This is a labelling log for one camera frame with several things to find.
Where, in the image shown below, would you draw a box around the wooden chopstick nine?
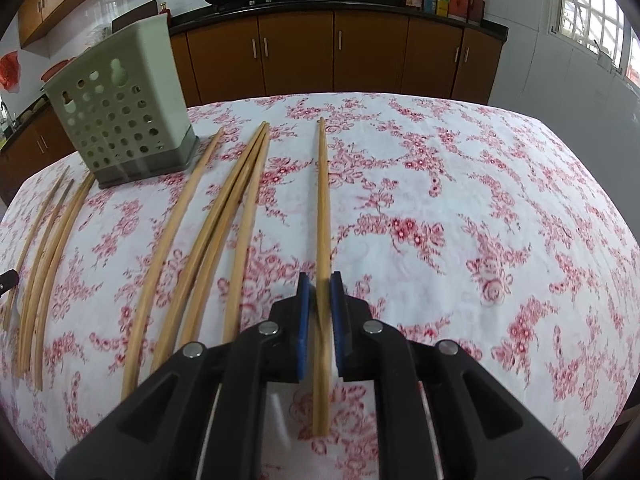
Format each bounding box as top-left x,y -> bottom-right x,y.
312,117 -> 332,438

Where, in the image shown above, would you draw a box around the barred kitchen window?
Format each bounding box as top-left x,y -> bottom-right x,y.
550,0 -> 639,89

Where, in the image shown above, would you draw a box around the wooden chopstick seven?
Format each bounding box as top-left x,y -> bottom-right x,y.
175,136 -> 264,345

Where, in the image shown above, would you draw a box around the wooden chopstick three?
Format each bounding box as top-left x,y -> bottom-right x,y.
22,200 -> 72,377

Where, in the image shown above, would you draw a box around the wooden chopstick four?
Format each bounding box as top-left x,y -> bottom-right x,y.
32,172 -> 96,391

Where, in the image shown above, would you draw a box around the wooden chopstick six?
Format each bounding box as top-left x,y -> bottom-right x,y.
151,122 -> 267,372

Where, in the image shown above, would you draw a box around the wooden chopstick one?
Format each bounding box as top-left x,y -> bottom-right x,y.
2,168 -> 68,332

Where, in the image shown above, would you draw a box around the floral red white tablecloth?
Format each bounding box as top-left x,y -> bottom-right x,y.
1,93 -> 639,471

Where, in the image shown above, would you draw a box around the wooden chopstick eight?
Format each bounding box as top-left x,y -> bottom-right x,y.
222,126 -> 270,344

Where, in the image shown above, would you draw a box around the red plastic bag hanging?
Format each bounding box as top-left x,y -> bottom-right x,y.
0,51 -> 21,92

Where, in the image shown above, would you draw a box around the wooden chopstick five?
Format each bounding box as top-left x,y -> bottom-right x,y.
120,128 -> 224,400

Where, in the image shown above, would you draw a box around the green perforated utensil holder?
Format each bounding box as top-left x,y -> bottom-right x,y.
43,15 -> 198,188

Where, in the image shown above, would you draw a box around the stacked basins on counter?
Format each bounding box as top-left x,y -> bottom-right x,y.
40,58 -> 74,84

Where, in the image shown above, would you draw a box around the wooden chopstick two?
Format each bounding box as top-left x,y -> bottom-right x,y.
14,179 -> 74,377

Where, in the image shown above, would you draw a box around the brown lower kitchen cabinets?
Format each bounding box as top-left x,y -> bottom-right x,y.
1,6 -> 508,202

